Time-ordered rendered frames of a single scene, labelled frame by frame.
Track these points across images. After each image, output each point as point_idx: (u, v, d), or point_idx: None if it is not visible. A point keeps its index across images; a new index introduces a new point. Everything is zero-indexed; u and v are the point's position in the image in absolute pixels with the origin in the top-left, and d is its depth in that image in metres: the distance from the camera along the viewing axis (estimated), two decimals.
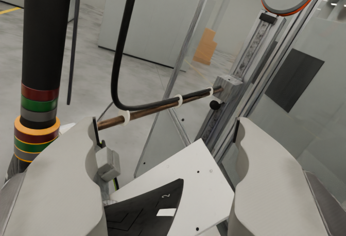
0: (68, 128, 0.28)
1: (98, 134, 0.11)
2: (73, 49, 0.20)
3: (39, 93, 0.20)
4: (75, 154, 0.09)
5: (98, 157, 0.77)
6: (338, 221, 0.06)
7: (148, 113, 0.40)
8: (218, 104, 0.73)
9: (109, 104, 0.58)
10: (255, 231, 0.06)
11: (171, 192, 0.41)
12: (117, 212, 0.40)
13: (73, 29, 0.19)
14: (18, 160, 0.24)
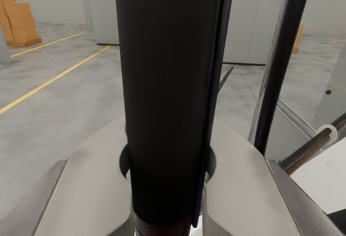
0: (200, 231, 0.17)
1: None
2: (209, 137, 0.09)
3: (166, 231, 0.10)
4: (112, 149, 0.09)
5: None
6: (299, 203, 0.07)
7: (296, 169, 0.25)
8: None
9: (226, 73, 0.40)
10: (229, 228, 0.06)
11: None
12: None
13: (210, 96, 0.08)
14: None
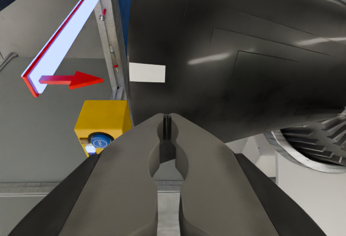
0: None
1: (165, 132, 0.12)
2: None
3: None
4: (142, 148, 0.09)
5: None
6: (268, 193, 0.07)
7: None
8: None
9: None
10: (206, 229, 0.06)
11: None
12: None
13: None
14: None
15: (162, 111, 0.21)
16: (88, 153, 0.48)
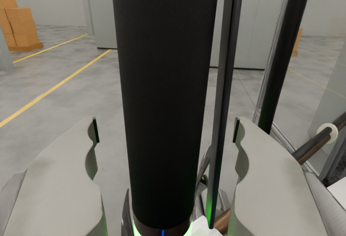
0: (200, 232, 0.17)
1: (98, 134, 0.11)
2: (223, 140, 0.09)
3: (166, 234, 0.10)
4: (75, 154, 0.09)
5: (205, 199, 0.68)
6: (338, 221, 0.06)
7: None
8: None
9: None
10: (255, 231, 0.06)
11: None
12: None
13: (223, 99, 0.08)
14: None
15: None
16: None
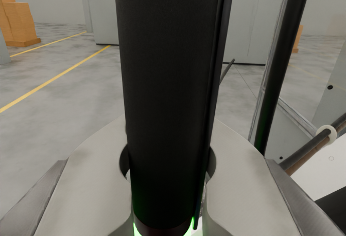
0: (200, 233, 0.17)
1: None
2: (209, 140, 0.09)
3: (166, 234, 0.10)
4: (112, 148, 0.09)
5: None
6: (299, 203, 0.07)
7: (295, 170, 0.25)
8: None
9: None
10: (229, 228, 0.06)
11: None
12: None
13: (210, 99, 0.08)
14: None
15: None
16: None
